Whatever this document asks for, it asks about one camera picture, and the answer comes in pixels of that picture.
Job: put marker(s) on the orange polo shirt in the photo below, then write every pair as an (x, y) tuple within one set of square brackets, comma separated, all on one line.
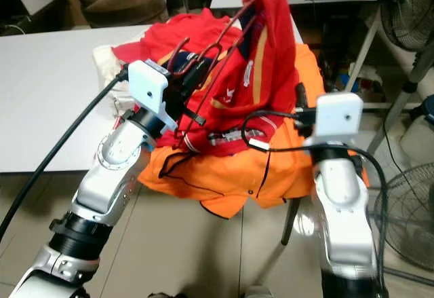
[(244, 182)]

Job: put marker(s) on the grey robot foot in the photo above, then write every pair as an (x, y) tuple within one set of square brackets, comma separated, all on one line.
[(161, 295), (259, 292)]

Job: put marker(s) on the grey left robot foot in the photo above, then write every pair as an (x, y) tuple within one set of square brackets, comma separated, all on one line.
[(161, 295)]

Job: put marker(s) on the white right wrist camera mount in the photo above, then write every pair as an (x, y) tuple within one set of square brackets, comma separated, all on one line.
[(339, 113)]

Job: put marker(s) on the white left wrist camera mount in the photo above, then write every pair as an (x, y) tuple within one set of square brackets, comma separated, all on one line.
[(149, 84)]

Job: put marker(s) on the white table black legs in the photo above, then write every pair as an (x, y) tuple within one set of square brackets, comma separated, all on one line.
[(54, 108)]

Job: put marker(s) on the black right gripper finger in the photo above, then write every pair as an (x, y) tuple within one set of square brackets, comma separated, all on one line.
[(301, 100)]

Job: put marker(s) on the dark red hanger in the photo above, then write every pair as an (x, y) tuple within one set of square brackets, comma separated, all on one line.
[(234, 28)]

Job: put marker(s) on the black standing fan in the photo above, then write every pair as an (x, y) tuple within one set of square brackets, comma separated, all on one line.
[(407, 20)]

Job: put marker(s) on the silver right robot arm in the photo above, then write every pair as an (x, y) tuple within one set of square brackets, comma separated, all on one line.
[(342, 210)]

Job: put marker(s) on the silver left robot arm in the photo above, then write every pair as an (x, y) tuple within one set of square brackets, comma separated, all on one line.
[(108, 176)]

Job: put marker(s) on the brown armchair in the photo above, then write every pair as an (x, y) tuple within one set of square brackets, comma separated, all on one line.
[(122, 6)]

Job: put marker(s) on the grey right robot foot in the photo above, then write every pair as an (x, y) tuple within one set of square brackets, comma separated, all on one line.
[(259, 292)]

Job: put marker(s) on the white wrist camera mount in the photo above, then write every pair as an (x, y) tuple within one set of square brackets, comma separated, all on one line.
[(149, 84), (339, 113)]

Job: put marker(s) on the black floor fan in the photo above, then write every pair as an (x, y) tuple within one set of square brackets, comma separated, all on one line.
[(407, 223)]

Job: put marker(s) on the cream white garment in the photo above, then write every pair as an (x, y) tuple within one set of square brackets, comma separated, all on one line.
[(108, 67)]

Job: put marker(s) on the red sports jersey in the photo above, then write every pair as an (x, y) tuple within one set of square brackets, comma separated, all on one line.
[(278, 53)]

